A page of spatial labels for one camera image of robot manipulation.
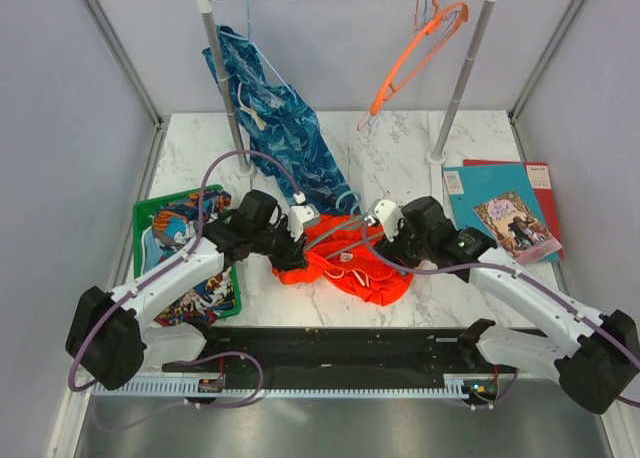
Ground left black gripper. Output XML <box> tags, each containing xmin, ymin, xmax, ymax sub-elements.
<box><xmin>251</xmin><ymin>217</ymin><xmax>308</xmax><ymax>273</ymax></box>

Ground orange shorts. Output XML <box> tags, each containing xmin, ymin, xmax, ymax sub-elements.
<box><xmin>273</xmin><ymin>230</ymin><xmax>413</xmax><ymax>306</ymax></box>

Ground teal plastic hanger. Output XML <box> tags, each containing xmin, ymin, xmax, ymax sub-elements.
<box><xmin>305</xmin><ymin>190</ymin><xmax>367</xmax><ymax>251</ymax></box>

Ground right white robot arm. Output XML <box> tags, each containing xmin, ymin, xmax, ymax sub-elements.
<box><xmin>367</xmin><ymin>196</ymin><xmax>639</xmax><ymax>415</ymax></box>

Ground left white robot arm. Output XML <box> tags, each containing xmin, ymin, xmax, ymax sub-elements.
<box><xmin>65</xmin><ymin>190</ymin><xmax>320</xmax><ymax>390</ymax></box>

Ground colourful comic print shorts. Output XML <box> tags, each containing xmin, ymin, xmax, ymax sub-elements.
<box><xmin>140</xmin><ymin>189</ymin><xmax>237</xmax><ymax>327</ymax></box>

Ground blue patterned shorts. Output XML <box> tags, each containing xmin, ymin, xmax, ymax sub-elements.
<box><xmin>217</xmin><ymin>26</ymin><xmax>360</xmax><ymax>215</ymax></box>

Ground orange plastic hanger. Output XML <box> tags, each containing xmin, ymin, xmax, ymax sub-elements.
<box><xmin>368</xmin><ymin>1</ymin><xmax>470</xmax><ymax>117</ymax></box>

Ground teal folder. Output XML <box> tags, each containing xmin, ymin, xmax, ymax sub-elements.
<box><xmin>444</xmin><ymin>163</ymin><xmax>548</xmax><ymax>240</ymax></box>

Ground red book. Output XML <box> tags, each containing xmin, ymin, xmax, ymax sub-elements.
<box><xmin>463</xmin><ymin>158</ymin><xmax>565</xmax><ymax>262</ymax></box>

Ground green plastic basket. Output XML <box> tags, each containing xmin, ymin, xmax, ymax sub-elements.
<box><xmin>132</xmin><ymin>183</ymin><xmax>244</xmax><ymax>320</ymax></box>

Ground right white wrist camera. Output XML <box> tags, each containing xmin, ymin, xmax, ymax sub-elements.
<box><xmin>364</xmin><ymin>199</ymin><xmax>404</xmax><ymax>242</ymax></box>

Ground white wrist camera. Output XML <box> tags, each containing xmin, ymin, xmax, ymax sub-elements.
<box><xmin>287</xmin><ymin>191</ymin><xmax>321</xmax><ymax>242</ymax></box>
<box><xmin>364</xmin><ymin>199</ymin><xmax>404</xmax><ymax>242</ymax></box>

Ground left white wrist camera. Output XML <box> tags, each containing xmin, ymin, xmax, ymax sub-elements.
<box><xmin>287</xmin><ymin>191</ymin><xmax>321</xmax><ymax>242</ymax></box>

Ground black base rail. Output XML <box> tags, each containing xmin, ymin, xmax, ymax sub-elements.
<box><xmin>160</xmin><ymin>325</ymin><xmax>521</xmax><ymax>392</ymax></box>

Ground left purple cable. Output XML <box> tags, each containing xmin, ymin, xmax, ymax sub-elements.
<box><xmin>67</xmin><ymin>149</ymin><xmax>308</xmax><ymax>410</ymax></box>

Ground purple cable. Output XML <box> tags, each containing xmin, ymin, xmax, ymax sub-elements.
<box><xmin>67</xmin><ymin>149</ymin><xmax>308</xmax><ymax>410</ymax></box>
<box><xmin>360</xmin><ymin>220</ymin><xmax>640</xmax><ymax>411</ymax></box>

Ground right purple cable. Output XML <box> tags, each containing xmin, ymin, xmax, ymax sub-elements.
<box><xmin>360</xmin><ymin>220</ymin><xmax>640</xmax><ymax>411</ymax></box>

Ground white cable duct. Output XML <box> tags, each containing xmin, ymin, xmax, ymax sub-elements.
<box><xmin>91</xmin><ymin>374</ymin><xmax>499</xmax><ymax>400</ymax></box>

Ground pink wire hanger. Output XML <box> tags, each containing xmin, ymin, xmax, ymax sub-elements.
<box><xmin>355</xmin><ymin>0</ymin><xmax>441</xmax><ymax>132</ymax></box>

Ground light blue wire hanger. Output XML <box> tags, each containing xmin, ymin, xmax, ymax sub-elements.
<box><xmin>243</xmin><ymin>0</ymin><xmax>298</xmax><ymax>93</ymax></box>

